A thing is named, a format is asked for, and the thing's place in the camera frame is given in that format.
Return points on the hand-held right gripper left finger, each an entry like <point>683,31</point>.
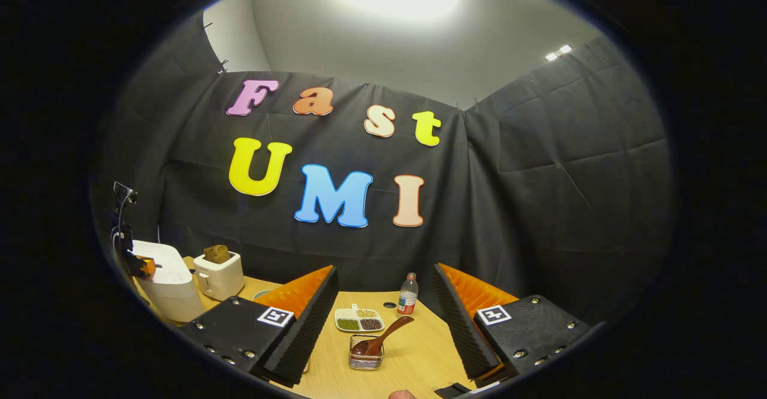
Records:
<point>302,339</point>

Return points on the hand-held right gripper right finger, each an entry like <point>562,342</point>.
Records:
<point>464,336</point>

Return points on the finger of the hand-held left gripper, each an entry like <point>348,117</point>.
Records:
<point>147,267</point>

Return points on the white rice cooker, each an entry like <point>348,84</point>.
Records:
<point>171,288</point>

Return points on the brown wooden spoon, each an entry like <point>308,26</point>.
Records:
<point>386,334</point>

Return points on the white divided bean dish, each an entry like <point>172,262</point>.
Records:
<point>359,322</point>

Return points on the brown bread slice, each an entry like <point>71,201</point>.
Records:
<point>223,253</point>
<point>211,254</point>

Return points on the clear plastic water bottle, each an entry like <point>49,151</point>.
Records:
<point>407,297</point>

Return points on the white toaster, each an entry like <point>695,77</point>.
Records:
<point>222,279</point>

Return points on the black backdrop cloth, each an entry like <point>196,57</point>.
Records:
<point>539,177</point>

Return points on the small ceiling light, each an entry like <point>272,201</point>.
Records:
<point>558,53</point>

